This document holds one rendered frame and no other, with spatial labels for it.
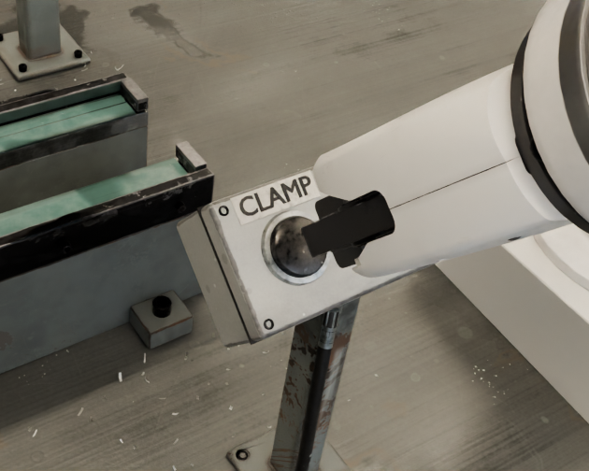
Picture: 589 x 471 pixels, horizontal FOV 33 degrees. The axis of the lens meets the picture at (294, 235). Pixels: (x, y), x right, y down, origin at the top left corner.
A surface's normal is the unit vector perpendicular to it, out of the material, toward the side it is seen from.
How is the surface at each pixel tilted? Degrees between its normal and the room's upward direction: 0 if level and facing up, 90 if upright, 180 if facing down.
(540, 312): 90
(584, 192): 104
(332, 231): 79
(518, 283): 90
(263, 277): 38
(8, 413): 0
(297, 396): 90
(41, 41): 90
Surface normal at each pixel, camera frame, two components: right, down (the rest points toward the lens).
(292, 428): -0.82, 0.32
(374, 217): -0.69, 0.26
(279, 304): 0.43, -0.18
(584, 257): 0.07, -0.74
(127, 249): 0.56, 0.62
